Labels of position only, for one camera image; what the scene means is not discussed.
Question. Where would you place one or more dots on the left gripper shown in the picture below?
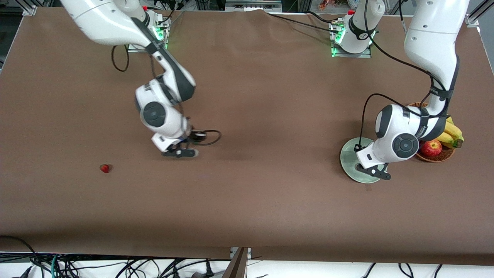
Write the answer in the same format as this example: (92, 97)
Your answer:
(357, 147)

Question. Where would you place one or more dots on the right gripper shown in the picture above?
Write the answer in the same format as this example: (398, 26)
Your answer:
(192, 136)

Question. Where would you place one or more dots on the red strawberry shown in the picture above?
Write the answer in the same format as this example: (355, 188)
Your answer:
(104, 168)

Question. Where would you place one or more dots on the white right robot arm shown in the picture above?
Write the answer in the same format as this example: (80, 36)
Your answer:
(154, 114)

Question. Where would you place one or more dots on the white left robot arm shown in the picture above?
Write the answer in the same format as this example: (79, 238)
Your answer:
(405, 144)

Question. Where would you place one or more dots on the mint green round plate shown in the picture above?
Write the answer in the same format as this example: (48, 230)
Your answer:
(349, 162)

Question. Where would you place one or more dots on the red yellow apple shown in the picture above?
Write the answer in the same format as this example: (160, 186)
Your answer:
(432, 148)

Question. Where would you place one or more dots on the brown table cover sheet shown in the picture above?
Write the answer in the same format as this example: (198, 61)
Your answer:
(270, 116)

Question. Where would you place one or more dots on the brown wicker basket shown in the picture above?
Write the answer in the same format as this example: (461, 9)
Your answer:
(444, 156)

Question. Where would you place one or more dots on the yellow banana bunch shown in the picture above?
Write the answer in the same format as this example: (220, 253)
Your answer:
(453, 133)

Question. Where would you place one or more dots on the black power plug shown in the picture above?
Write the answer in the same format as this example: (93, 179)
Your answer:
(208, 270)

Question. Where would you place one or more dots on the brown wooden beam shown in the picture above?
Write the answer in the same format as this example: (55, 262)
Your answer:
(237, 266)

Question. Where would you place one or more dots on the red orange toy pile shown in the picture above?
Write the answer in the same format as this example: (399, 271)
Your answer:
(326, 4)

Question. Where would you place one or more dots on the grey metal device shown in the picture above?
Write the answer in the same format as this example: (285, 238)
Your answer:
(251, 4)

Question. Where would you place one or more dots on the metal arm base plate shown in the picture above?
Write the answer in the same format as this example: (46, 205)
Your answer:
(135, 48)
(351, 55)

